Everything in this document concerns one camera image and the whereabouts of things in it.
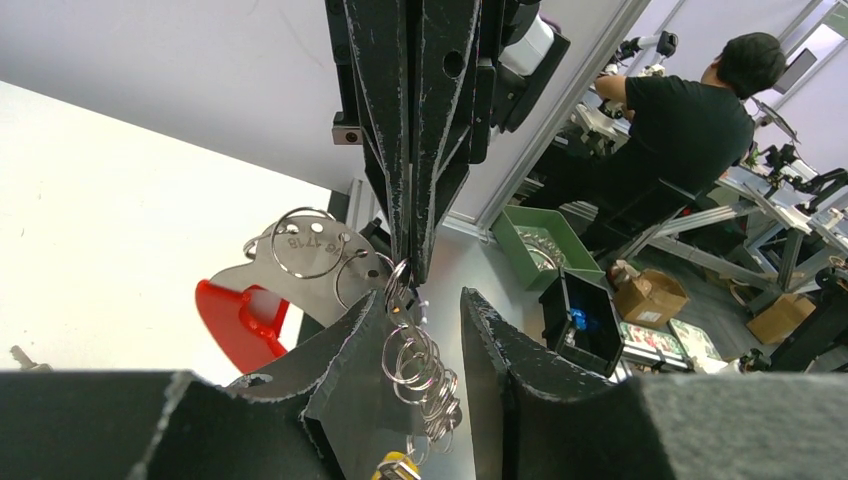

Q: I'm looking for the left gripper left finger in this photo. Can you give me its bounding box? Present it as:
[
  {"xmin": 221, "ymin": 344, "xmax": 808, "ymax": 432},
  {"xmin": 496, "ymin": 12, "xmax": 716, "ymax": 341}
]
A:
[{"xmin": 1, "ymin": 291, "xmax": 421, "ymax": 479}]

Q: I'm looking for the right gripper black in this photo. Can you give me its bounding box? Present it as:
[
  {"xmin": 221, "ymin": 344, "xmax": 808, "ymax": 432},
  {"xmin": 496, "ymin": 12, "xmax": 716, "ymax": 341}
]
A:
[{"xmin": 325, "ymin": 1, "xmax": 570, "ymax": 284}]

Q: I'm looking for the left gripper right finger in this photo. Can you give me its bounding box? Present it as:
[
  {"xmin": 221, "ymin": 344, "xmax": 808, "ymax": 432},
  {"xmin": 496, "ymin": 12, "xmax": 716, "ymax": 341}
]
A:
[{"xmin": 460, "ymin": 288, "xmax": 847, "ymax": 479}]

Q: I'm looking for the key with yellow tag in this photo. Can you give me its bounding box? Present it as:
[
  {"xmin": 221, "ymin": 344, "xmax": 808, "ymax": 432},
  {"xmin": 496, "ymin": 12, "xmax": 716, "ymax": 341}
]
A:
[{"xmin": 371, "ymin": 451, "xmax": 421, "ymax": 480}]

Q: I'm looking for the black plastic bin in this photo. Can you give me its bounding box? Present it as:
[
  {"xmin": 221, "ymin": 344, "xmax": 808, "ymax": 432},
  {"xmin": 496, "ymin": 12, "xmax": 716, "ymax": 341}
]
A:
[{"xmin": 539, "ymin": 269, "xmax": 624, "ymax": 377}]

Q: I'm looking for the cardboard box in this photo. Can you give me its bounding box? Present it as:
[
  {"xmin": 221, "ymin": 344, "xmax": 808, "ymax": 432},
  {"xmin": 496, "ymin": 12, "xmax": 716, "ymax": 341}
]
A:
[{"xmin": 613, "ymin": 269, "xmax": 689, "ymax": 328}]

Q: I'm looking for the green plastic bin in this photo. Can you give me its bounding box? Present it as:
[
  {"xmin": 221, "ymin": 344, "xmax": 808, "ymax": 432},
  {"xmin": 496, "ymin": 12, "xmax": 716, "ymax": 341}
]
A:
[{"xmin": 491, "ymin": 205, "xmax": 604, "ymax": 291}]

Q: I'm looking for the person in black shirt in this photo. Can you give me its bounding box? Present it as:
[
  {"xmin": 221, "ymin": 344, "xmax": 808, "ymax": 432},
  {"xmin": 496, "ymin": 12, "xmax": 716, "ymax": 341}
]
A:
[{"xmin": 521, "ymin": 32, "xmax": 786, "ymax": 251}]

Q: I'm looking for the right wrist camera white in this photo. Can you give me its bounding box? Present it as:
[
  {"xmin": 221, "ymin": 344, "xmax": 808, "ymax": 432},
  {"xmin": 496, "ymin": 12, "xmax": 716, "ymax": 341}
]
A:
[{"xmin": 500, "ymin": 14, "xmax": 555, "ymax": 77}]

